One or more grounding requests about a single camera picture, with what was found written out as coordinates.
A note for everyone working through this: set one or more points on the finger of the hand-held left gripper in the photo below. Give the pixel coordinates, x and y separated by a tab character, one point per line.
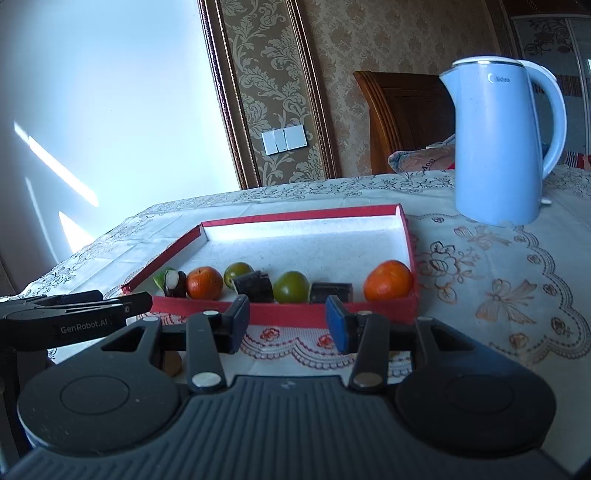
138	304
69	299

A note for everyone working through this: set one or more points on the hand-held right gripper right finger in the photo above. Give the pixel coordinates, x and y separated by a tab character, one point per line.
338	325

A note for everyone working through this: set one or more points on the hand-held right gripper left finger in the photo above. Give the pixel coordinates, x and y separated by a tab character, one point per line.
240	321

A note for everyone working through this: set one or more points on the black sushi roll rice top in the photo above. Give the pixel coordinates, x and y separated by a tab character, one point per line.
330	293

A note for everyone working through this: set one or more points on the green leaf toy piece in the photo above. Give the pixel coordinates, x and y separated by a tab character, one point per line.
160	278

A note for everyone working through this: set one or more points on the black sushi roll orange end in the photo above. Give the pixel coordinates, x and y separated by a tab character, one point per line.
254	287

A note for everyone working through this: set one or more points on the dark brown toy food piece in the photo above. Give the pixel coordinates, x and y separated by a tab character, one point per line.
178	284

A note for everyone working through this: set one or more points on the green round fruit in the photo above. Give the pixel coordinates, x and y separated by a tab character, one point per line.
291	287
238	273

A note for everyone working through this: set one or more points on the large orange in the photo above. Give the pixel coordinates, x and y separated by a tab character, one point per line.
388	280

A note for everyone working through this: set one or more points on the red shallow cardboard tray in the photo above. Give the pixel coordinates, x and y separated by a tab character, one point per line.
323	249

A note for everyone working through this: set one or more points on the small orange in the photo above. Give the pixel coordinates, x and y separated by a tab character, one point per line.
205	282

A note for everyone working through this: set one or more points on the patterned blanket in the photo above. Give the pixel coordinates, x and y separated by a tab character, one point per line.
425	157

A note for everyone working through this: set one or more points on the brown wooden headboard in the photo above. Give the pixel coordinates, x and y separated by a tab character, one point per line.
401	115

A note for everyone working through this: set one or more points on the light blue electric kettle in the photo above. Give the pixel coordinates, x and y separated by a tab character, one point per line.
494	147

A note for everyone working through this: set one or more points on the wardrobe with patterned doors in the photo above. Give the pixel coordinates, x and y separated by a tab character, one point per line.
549	46

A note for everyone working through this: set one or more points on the white wall light switch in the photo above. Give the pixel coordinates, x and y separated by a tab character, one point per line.
284	139

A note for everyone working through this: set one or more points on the brown wall panel frame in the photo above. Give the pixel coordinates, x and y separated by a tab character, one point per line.
226	92

